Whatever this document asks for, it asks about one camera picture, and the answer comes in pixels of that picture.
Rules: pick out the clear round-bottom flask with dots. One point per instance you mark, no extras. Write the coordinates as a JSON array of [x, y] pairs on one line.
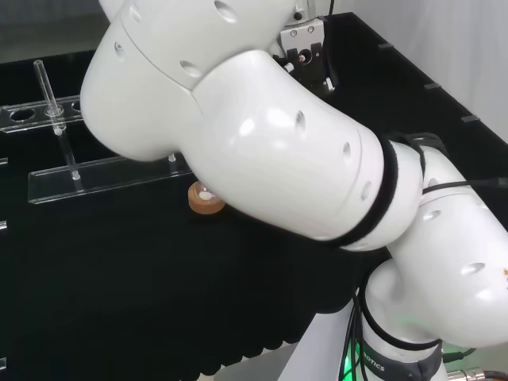
[[205, 195]]

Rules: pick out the grey tape strip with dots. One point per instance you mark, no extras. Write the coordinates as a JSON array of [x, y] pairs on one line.
[[387, 45], [430, 85], [468, 119]]

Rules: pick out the grey base plate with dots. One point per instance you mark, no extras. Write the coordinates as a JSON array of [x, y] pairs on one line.
[[317, 349]]

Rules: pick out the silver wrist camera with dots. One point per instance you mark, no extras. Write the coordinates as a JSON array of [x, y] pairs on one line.
[[301, 33]]

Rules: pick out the clear acrylic funnel stand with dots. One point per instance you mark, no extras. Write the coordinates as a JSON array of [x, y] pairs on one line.
[[103, 176]]

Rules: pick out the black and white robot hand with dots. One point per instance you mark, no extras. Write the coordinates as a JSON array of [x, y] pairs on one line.
[[313, 73]]

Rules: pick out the black bench cloth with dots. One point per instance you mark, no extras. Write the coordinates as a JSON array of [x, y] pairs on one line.
[[119, 278]]

